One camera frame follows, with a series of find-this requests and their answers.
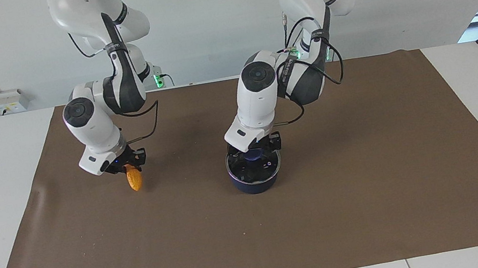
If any yellow corn cob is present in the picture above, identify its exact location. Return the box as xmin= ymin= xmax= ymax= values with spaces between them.
xmin=124 ymin=163 xmax=144 ymax=193

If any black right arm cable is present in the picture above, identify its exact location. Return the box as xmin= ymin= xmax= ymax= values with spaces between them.
xmin=68 ymin=19 xmax=165 ymax=152

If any brown table mat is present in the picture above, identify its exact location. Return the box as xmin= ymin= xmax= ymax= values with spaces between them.
xmin=0 ymin=38 xmax=478 ymax=268

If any dark pot purple handle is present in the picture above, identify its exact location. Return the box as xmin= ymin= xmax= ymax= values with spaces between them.
xmin=224 ymin=143 xmax=286 ymax=198

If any glass lid purple knob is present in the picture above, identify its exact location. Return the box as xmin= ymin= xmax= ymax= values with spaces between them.
xmin=225 ymin=144 xmax=284 ymax=188

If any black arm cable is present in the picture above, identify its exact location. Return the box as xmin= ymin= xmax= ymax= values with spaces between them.
xmin=68 ymin=19 xmax=165 ymax=152
xmin=256 ymin=4 xmax=352 ymax=128

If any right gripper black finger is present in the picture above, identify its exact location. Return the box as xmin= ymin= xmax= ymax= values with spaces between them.
xmin=132 ymin=147 xmax=149 ymax=168
xmin=105 ymin=158 xmax=130 ymax=177

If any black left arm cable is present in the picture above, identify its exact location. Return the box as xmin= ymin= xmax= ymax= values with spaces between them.
xmin=256 ymin=4 xmax=352 ymax=128

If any white wall outlet box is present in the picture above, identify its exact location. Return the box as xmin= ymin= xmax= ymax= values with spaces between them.
xmin=0 ymin=87 xmax=31 ymax=116

